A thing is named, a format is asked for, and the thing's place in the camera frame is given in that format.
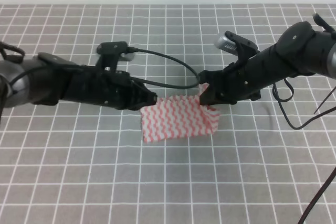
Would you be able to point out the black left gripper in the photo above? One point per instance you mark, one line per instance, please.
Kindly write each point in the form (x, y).
(91, 85)

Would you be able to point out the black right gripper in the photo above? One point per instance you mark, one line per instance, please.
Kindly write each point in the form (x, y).
(227, 86)

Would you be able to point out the pink wavy striped towel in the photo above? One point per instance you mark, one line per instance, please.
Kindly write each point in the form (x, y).
(178, 116)

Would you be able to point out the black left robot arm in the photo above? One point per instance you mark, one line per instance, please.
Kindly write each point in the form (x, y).
(46, 79)

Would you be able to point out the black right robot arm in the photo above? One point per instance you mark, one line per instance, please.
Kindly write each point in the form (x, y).
(300, 51)

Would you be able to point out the grey grid tablecloth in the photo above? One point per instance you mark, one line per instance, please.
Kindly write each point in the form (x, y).
(78, 163)

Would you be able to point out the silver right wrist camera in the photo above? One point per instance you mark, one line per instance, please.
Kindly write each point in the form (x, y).
(236, 45)

